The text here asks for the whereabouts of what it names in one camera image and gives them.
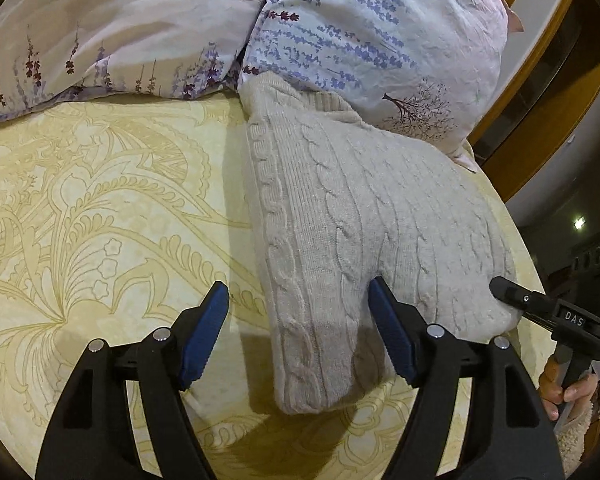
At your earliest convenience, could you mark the yellow patterned bed sheet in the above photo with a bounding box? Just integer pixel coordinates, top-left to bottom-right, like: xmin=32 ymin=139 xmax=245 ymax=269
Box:
xmin=0 ymin=91 xmax=547 ymax=480

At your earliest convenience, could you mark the cream cable-knit sweater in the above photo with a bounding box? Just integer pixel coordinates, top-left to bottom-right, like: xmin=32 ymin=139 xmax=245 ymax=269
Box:
xmin=237 ymin=77 xmax=524 ymax=416

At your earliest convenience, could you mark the person's right hand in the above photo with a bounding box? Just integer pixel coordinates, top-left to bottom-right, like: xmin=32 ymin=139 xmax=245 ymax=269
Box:
xmin=537 ymin=352 xmax=600 ymax=421

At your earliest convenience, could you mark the wooden headboard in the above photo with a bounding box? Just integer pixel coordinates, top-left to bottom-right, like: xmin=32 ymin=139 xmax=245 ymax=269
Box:
xmin=467 ymin=0 xmax=600 ymax=202

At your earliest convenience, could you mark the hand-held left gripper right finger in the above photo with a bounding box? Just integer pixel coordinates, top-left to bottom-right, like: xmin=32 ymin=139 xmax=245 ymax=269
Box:
xmin=367 ymin=276 xmax=566 ymax=480

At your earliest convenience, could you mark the person's right forearm fluffy sleeve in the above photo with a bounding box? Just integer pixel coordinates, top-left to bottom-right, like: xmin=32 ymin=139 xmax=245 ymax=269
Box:
xmin=552 ymin=399 xmax=600 ymax=463

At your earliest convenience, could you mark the white pillow with purple flowers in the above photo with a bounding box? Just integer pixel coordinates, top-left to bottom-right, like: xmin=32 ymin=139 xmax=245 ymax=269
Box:
xmin=237 ymin=0 xmax=515 ymax=159

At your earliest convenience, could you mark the pink floral pillow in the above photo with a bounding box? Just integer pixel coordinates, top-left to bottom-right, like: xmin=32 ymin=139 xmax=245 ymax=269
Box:
xmin=0 ymin=0 xmax=282 ymax=128

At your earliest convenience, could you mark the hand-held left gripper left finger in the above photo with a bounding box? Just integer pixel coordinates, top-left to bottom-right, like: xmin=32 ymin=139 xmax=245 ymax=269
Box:
xmin=35 ymin=280 xmax=231 ymax=480

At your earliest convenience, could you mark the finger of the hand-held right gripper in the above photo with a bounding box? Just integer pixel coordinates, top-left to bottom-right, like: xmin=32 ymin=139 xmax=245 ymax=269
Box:
xmin=489 ymin=276 xmax=561 ymax=326

